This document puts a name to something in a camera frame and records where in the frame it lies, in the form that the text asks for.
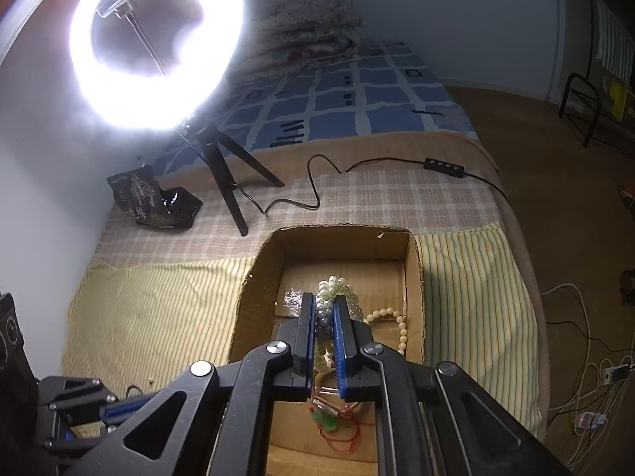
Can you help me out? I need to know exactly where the white cable bundle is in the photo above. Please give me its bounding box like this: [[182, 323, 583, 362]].
[[540, 282, 635, 472]]

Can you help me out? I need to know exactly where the white pearl necklace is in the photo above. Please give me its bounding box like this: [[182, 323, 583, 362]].
[[316, 275, 365, 338]]

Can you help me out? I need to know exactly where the blue patterned bed sheet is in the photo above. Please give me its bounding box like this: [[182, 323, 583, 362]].
[[149, 37, 479, 174]]

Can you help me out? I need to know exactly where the black tripod stand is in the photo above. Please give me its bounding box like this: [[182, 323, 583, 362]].
[[169, 119, 286, 238]]

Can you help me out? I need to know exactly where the black printed snack bag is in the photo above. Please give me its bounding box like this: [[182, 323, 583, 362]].
[[108, 167, 204, 231]]

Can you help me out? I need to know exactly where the yellow striped cloth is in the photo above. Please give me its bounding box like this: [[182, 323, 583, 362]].
[[62, 223, 541, 440]]

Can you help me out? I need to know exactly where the black inline remote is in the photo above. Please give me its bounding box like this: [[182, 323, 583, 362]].
[[423, 157, 467, 173]]

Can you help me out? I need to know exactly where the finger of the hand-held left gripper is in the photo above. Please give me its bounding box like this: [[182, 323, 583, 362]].
[[37, 377, 154, 424], [42, 424, 122, 462]]

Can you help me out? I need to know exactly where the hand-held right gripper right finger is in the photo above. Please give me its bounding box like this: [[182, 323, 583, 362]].
[[333, 295, 571, 476]]

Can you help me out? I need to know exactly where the white striped towel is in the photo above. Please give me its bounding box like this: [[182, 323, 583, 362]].
[[593, 0, 635, 77]]

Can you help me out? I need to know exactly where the cream bead bracelet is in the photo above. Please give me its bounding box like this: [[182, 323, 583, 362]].
[[364, 307, 410, 358]]

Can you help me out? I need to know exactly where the tan plaid blanket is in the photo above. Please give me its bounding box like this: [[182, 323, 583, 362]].
[[96, 131, 551, 407]]

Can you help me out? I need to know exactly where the brown cardboard box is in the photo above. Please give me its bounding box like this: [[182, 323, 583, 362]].
[[225, 225, 427, 476]]

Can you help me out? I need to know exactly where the thin green bangle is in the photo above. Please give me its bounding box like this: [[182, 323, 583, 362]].
[[314, 372, 344, 398]]

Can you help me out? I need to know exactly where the green pendant with red string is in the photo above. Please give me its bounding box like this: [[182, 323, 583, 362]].
[[308, 399, 370, 453]]

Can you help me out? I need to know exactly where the white power strip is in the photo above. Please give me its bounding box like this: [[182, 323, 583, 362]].
[[600, 364, 633, 386]]

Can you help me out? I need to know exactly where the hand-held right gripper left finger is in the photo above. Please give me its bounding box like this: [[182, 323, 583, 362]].
[[64, 292, 318, 476]]

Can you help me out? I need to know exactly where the yellow crate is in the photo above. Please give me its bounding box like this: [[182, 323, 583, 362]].
[[608, 77, 635, 122]]

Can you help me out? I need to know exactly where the white charger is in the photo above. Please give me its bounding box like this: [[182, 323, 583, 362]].
[[575, 411, 607, 432]]

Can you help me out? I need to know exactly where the black power cable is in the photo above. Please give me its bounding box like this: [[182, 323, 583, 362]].
[[233, 155, 512, 214]]

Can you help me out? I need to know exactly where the black clothes rack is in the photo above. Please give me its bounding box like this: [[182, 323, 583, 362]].
[[558, 0, 635, 148]]

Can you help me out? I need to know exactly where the folded floral quilt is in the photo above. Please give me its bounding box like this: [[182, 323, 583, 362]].
[[233, 0, 365, 80]]

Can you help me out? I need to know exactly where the white ring light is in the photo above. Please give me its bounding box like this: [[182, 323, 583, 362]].
[[67, 0, 249, 132]]

